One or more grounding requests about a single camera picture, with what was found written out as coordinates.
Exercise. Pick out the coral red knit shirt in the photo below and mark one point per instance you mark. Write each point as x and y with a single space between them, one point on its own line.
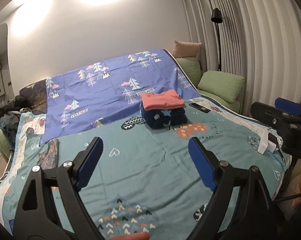
163 101

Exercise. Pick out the white pleated curtain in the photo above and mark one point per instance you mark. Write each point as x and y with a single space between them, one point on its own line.
260 41

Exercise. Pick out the person left hand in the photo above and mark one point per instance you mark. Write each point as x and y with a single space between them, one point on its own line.
134 236

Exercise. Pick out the teal patterned bed quilt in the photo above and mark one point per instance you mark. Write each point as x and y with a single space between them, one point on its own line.
146 180

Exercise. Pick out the folded floral grey garment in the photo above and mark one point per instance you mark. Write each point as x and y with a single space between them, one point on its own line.
48 159

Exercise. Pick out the dark clothes pile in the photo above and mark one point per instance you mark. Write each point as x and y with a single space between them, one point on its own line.
10 114

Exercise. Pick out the purple tree print sheet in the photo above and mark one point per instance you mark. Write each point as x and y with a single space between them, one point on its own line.
110 90

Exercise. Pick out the black phone on bed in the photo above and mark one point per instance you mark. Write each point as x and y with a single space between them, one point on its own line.
199 107

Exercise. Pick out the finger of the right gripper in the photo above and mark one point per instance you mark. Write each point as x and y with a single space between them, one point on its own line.
288 106

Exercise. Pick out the peach pillow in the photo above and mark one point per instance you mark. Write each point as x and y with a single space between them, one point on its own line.
186 49

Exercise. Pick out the green pillow right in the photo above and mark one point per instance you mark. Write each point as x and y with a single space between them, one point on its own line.
224 85

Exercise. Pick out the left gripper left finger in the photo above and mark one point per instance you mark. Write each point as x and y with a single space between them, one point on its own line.
37 216

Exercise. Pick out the navy star fleece garment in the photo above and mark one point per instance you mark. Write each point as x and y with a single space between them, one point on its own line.
161 118

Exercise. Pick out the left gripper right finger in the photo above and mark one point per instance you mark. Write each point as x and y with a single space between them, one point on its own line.
252 215

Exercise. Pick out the black floor lamp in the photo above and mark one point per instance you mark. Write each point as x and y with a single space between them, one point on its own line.
216 18

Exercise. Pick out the green cushion left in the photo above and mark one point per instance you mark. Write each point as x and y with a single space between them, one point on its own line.
4 146

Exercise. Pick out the white charger adapter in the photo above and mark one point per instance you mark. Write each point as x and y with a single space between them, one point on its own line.
268 143

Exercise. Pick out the brown dark blanket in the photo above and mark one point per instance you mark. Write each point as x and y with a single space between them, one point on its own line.
36 95

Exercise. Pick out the green pillow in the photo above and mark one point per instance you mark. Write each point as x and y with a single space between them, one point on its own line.
192 69
224 85

